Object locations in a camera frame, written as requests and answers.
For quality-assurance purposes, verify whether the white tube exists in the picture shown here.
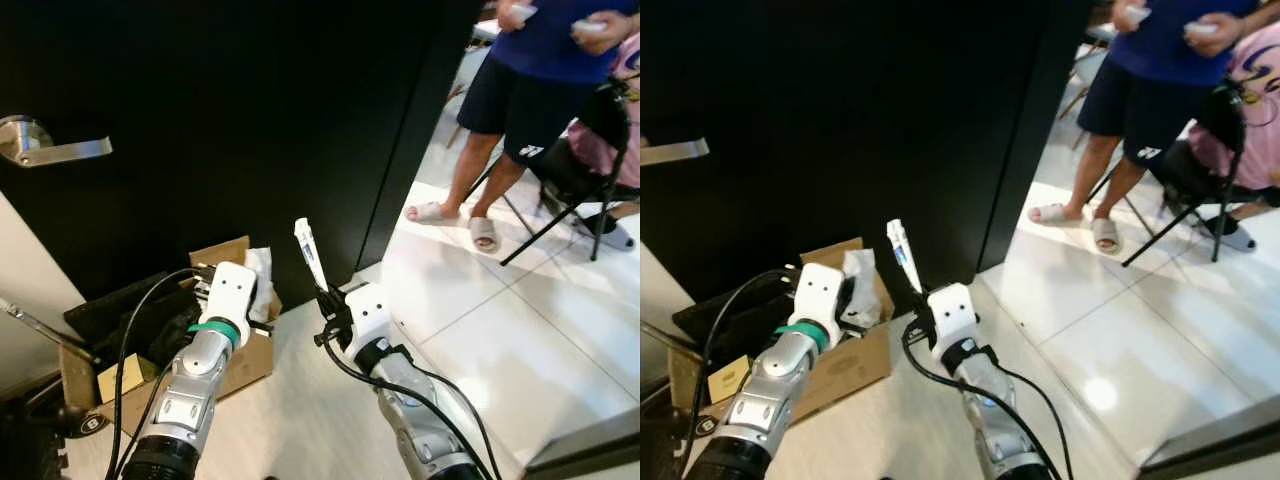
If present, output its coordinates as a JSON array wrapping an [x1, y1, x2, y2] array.
[[292, 217, 330, 294], [885, 217, 924, 297]]

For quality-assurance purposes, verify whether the black plastic bag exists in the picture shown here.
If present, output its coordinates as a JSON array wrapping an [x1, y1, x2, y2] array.
[[670, 270, 803, 353], [63, 270, 213, 369]]

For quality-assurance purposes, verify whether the brown cardboard box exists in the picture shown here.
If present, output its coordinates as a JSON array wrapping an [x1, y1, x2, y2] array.
[[58, 235, 284, 426], [666, 236, 895, 429]]

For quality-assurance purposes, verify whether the yellow paper card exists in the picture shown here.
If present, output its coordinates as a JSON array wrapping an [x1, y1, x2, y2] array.
[[706, 354, 754, 405], [96, 351, 162, 405]]

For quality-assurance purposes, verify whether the grey slipper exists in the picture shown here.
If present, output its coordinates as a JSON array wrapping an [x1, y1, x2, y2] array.
[[1027, 202, 1084, 227], [404, 200, 462, 227], [1090, 216, 1123, 255], [467, 214, 502, 254]]

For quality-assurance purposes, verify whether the silver metal rod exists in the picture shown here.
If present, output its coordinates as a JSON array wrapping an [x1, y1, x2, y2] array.
[[0, 296, 103, 367], [640, 318, 701, 367]]

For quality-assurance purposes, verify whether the black door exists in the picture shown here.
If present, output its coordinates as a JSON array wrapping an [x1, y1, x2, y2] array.
[[0, 0, 483, 303], [640, 0, 1097, 303]]

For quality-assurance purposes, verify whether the black bag with round badge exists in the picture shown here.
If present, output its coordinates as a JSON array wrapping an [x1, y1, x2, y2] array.
[[640, 398, 723, 480], [0, 378, 113, 480]]

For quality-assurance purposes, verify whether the person in pink shirt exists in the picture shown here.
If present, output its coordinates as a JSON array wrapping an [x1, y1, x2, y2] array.
[[568, 34, 641, 252], [1188, 28, 1280, 252]]

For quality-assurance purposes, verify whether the black folding chair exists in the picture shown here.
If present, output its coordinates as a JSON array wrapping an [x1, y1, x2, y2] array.
[[498, 80, 637, 267], [1119, 84, 1253, 270]]

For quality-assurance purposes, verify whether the dark grey panel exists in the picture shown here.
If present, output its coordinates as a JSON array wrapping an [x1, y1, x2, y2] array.
[[1133, 394, 1280, 480], [523, 404, 641, 480]]

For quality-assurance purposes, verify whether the person in blue shirt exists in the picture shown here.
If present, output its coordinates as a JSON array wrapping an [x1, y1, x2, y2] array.
[[404, 0, 641, 254], [1027, 0, 1263, 254]]

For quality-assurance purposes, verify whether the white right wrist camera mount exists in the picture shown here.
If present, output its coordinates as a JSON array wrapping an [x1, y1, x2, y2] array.
[[342, 282, 394, 362], [924, 282, 980, 362]]

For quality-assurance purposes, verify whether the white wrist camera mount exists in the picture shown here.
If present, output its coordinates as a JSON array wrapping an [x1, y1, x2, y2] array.
[[342, 282, 394, 362], [199, 261, 259, 347], [794, 261, 845, 347], [924, 282, 980, 362]]

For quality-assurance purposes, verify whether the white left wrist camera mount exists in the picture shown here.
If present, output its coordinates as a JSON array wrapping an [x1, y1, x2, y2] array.
[[794, 261, 845, 347], [199, 261, 259, 347]]

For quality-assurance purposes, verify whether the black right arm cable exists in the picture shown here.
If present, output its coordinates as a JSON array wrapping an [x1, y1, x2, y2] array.
[[900, 330, 1076, 480], [314, 330, 503, 480]]

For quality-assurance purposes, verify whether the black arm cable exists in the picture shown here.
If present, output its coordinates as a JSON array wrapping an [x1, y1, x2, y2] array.
[[104, 264, 217, 480], [697, 264, 803, 480], [900, 330, 1076, 480], [314, 330, 503, 480]]

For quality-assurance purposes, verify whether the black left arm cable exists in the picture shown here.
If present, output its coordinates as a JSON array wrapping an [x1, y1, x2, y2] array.
[[104, 264, 217, 480], [697, 264, 803, 480]]

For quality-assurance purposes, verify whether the silver door handle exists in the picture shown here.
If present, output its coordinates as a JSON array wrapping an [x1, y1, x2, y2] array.
[[0, 114, 115, 170], [640, 137, 712, 167]]

